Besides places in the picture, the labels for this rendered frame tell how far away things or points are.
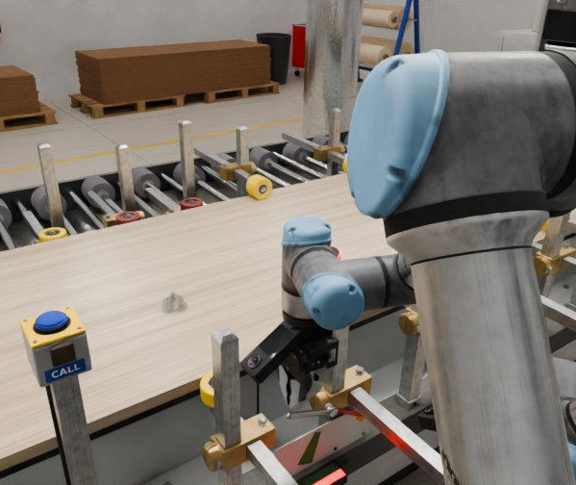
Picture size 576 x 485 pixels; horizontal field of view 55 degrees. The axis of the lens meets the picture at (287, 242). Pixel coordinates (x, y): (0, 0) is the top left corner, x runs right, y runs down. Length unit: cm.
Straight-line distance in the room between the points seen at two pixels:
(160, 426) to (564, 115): 106
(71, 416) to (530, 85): 73
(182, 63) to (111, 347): 624
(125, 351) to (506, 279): 100
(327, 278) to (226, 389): 35
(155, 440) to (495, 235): 104
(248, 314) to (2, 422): 56
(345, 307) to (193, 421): 68
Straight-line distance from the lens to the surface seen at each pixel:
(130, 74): 706
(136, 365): 124
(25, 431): 116
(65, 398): 87
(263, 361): 90
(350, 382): 123
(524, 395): 40
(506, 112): 41
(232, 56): 772
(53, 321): 81
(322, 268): 76
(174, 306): 140
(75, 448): 94
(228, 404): 103
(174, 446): 136
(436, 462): 112
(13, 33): 798
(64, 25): 814
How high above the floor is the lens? 166
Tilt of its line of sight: 27 degrees down
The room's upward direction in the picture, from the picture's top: 1 degrees clockwise
